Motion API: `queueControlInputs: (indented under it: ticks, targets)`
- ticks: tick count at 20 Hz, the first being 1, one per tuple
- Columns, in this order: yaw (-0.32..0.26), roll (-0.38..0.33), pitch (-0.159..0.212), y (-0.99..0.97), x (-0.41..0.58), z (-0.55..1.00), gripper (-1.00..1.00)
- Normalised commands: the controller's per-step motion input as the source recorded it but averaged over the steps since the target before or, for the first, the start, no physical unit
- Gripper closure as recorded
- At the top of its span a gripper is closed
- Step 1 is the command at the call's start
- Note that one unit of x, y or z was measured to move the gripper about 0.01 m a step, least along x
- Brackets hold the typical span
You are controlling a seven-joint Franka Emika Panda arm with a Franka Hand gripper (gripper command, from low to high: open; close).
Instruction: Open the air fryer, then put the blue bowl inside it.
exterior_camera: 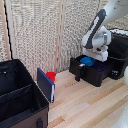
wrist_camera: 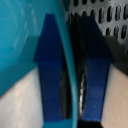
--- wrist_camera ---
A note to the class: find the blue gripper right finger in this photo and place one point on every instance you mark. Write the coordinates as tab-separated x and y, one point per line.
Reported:
96	70

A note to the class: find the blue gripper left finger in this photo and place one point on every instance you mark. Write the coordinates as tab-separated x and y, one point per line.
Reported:
50	66

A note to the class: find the blue plastic bowl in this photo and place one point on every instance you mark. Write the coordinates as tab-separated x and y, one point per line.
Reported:
20	36

